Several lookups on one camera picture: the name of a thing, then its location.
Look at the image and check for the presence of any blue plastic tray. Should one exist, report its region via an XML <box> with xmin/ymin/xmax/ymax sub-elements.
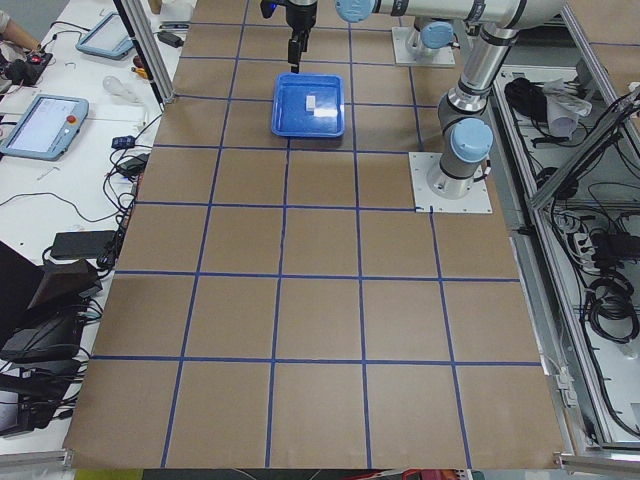
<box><xmin>271</xmin><ymin>73</ymin><xmax>345</xmax><ymax>138</ymax></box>

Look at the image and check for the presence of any black power adapter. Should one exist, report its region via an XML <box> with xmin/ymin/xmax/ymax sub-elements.
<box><xmin>157</xmin><ymin>31</ymin><xmax>184</xmax><ymax>48</ymax></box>

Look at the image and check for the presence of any yellow screwdriver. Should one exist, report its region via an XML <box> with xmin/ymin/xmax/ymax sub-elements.
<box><xmin>131</xmin><ymin>67</ymin><xmax>149</xmax><ymax>80</ymax></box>

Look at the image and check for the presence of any teach pendant far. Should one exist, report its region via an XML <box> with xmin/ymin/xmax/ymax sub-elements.
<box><xmin>76</xmin><ymin>12</ymin><xmax>134</xmax><ymax>60</ymax></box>

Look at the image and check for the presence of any teach pendant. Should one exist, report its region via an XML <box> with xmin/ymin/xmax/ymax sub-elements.
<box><xmin>76</xmin><ymin>12</ymin><xmax>134</xmax><ymax>60</ymax></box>
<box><xmin>1</xmin><ymin>94</ymin><xmax>89</xmax><ymax>161</ymax></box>

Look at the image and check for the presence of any small blue device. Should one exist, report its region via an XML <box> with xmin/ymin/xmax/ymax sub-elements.
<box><xmin>111</xmin><ymin>135</ymin><xmax>136</xmax><ymax>150</ymax></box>

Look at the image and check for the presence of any brown paper table mat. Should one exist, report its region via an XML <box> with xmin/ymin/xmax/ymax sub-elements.
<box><xmin>65</xmin><ymin>1</ymin><xmax>563</xmax><ymax>469</ymax></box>

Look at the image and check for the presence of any teach pendant near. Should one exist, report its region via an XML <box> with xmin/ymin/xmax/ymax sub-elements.
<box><xmin>1</xmin><ymin>94</ymin><xmax>89</xmax><ymax>161</ymax></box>

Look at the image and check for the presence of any aluminium frame post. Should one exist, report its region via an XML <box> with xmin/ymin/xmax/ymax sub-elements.
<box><xmin>113</xmin><ymin>0</ymin><xmax>175</xmax><ymax>105</ymax></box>

